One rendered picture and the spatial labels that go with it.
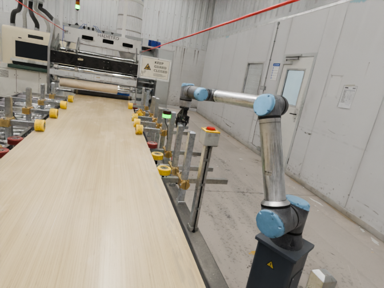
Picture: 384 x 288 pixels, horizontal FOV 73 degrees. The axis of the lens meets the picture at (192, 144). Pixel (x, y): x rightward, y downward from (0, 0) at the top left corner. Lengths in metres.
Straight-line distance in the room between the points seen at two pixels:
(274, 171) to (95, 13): 9.80
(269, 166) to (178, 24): 9.63
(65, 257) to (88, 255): 0.06
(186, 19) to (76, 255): 10.30
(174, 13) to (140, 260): 10.27
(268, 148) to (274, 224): 0.38
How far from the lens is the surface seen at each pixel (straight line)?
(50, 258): 0.87
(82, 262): 0.84
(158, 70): 4.15
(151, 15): 10.63
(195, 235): 1.34
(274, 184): 1.39
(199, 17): 10.94
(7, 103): 2.13
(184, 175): 1.49
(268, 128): 1.37
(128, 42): 4.42
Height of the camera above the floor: 1.44
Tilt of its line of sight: 15 degrees down
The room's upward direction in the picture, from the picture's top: 10 degrees clockwise
